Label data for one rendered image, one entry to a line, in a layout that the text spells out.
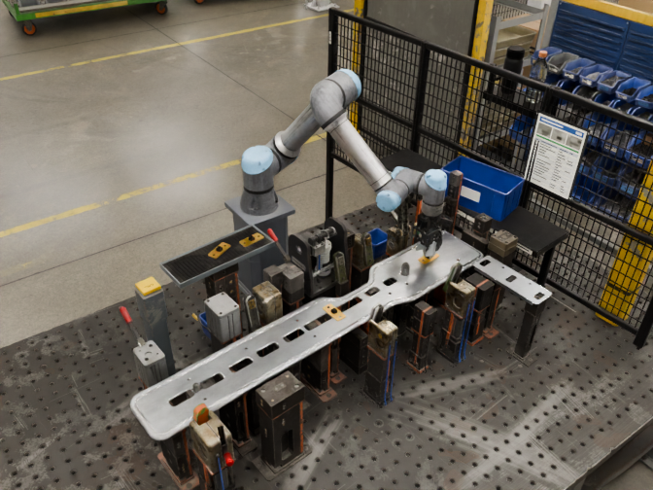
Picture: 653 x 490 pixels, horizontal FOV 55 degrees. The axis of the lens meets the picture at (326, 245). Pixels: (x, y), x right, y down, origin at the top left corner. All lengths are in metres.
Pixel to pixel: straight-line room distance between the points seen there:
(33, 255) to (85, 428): 2.23
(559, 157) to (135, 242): 2.76
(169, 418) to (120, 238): 2.60
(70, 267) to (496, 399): 2.78
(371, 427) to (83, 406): 0.99
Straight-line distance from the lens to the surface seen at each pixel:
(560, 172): 2.59
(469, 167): 2.79
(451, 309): 2.31
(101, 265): 4.15
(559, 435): 2.33
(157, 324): 2.14
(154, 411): 1.91
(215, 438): 1.74
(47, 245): 4.45
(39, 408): 2.43
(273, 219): 2.42
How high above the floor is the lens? 2.44
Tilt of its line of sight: 36 degrees down
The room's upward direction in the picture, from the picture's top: 1 degrees clockwise
